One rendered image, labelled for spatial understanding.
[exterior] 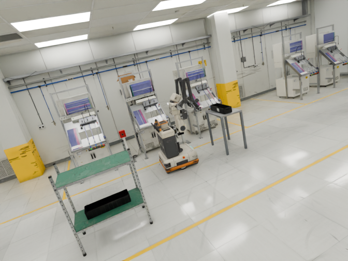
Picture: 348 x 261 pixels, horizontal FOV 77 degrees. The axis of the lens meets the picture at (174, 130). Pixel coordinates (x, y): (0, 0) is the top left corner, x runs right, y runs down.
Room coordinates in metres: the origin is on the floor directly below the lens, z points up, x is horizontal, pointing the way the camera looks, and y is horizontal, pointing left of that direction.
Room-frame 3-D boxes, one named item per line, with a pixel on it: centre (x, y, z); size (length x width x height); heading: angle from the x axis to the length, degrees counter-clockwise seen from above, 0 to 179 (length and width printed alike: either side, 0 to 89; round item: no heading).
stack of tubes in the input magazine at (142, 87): (5.31, 0.51, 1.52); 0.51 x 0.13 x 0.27; 109
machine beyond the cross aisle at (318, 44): (7.49, -5.49, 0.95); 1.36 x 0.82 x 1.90; 19
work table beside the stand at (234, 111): (4.28, -1.04, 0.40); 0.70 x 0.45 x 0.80; 12
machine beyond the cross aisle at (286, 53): (7.04, -4.12, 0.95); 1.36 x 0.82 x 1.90; 19
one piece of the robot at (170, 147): (4.02, 0.15, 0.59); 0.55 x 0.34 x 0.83; 12
